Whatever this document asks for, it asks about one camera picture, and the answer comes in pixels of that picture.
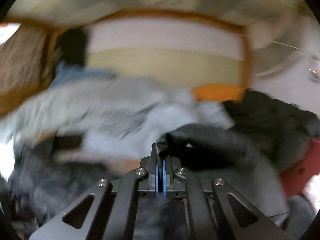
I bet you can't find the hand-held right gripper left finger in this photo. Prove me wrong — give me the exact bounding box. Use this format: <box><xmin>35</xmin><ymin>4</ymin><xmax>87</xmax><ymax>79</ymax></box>
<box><xmin>29</xmin><ymin>144</ymin><xmax>160</xmax><ymax>240</ymax></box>

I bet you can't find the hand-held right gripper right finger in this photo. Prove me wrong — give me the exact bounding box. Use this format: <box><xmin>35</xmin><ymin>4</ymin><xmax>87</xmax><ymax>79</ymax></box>
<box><xmin>162</xmin><ymin>155</ymin><xmax>292</xmax><ymax>240</ymax></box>

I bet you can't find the black puffer jacket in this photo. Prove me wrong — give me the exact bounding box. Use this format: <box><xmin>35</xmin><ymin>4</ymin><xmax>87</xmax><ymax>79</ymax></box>
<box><xmin>5</xmin><ymin>124</ymin><xmax>255</xmax><ymax>240</ymax></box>

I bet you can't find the light blue grey garment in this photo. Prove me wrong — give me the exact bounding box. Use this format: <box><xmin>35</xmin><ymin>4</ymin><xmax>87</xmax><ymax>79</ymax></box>
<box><xmin>0</xmin><ymin>76</ymin><xmax>234</xmax><ymax>165</ymax></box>

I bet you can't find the orange pillow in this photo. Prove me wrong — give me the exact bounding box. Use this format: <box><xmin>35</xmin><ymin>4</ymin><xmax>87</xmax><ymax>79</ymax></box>
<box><xmin>194</xmin><ymin>84</ymin><xmax>248</xmax><ymax>103</ymax></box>

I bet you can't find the grey jacket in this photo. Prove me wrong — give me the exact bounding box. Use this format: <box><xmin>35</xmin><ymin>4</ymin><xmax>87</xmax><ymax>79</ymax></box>
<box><xmin>192</xmin><ymin>160</ymin><xmax>317</xmax><ymax>240</ymax></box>

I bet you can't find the dark padded jacket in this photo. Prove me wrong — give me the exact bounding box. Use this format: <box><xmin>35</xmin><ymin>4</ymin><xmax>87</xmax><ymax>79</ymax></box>
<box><xmin>222</xmin><ymin>90</ymin><xmax>320</xmax><ymax>173</ymax></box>

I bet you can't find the blue pillow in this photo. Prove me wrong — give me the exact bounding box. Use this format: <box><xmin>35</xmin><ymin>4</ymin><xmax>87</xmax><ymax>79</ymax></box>
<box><xmin>54</xmin><ymin>61</ymin><xmax>117</xmax><ymax>88</ymax></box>

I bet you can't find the red cloth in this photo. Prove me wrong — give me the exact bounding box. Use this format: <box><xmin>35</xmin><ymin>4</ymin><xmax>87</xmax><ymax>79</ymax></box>
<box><xmin>279</xmin><ymin>136</ymin><xmax>320</xmax><ymax>198</ymax></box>

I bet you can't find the black printed garment bag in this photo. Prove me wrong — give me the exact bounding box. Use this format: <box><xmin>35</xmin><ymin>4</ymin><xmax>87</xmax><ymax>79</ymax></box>
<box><xmin>56</xmin><ymin>29</ymin><xmax>89</xmax><ymax>67</ymax></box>

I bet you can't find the pale floral bed curtain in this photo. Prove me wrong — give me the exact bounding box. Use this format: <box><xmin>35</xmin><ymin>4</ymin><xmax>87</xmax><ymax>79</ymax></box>
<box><xmin>246</xmin><ymin>17</ymin><xmax>320</xmax><ymax>78</ymax></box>

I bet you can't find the brown checked floral curtain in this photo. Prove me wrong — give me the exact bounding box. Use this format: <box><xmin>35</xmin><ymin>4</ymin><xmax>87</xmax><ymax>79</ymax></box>
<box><xmin>0</xmin><ymin>26</ymin><xmax>49</xmax><ymax>97</ymax></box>

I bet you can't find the wooden bed frame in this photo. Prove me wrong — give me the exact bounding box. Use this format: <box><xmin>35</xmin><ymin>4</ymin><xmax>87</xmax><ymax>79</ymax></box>
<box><xmin>0</xmin><ymin>9</ymin><xmax>253</xmax><ymax>115</ymax></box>

